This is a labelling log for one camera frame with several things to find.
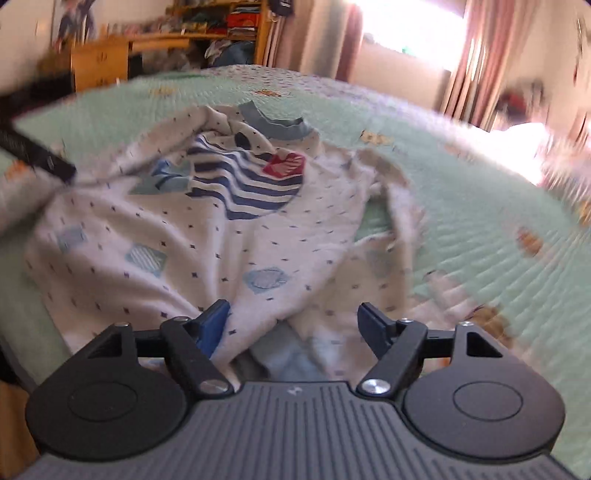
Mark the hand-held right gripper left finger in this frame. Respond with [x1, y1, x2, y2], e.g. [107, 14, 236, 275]
[88, 299, 234, 398]

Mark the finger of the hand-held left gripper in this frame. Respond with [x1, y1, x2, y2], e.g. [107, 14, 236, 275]
[44, 148, 78, 186]

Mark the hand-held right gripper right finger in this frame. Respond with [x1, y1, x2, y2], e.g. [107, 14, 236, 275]
[357, 302, 504, 397]

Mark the white patterned long-sleeve shirt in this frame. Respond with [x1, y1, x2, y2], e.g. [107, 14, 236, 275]
[0, 102, 426, 393]

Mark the wooden desk with drawers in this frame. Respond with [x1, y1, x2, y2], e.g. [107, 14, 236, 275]
[69, 34, 192, 93]

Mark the green bee-print quilt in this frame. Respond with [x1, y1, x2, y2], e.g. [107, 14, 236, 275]
[0, 65, 591, 462]

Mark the red box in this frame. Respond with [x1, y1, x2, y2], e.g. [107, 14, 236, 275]
[228, 11, 259, 31]

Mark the pink striped curtain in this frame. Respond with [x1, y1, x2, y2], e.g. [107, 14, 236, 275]
[272, 0, 365, 81]
[436, 0, 513, 132]

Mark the window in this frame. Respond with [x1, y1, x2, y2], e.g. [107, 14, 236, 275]
[355, 0, 472, 70]

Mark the wall poster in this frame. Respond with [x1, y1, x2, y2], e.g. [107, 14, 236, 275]
[51, 0, 100, 51]

